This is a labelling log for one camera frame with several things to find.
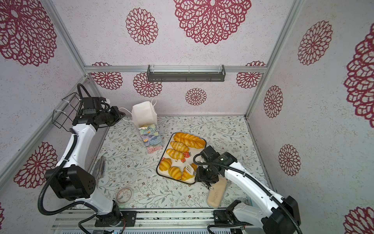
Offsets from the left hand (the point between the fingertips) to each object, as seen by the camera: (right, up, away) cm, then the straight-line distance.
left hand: (126, 114), depth 81 cm
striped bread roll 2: (+27, -25, +13) cm, 39 cm away
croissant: (+28, -34, +4) cm, 44 cm away
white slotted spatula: (+36, -31, -1) cm, 47 cm away
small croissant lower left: (+21, -30, +8) cm, 37 cm away
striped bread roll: (+30, -20, +16) cm, 39 cm away
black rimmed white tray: (+28, -30, +13) cm, 43 cm away
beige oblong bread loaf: (+50, -44, -4) cm, 67 cm away
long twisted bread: (+36, -16, +20) cm, 45 cm away
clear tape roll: (-1, -46, 0) cm, 46 cm away
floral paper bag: (+5, 0, +21) cm, 22 cm away
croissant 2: (+34, -36, +4) cm, 49 cm away
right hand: (+40, -34, -7) cm, 53 cm away
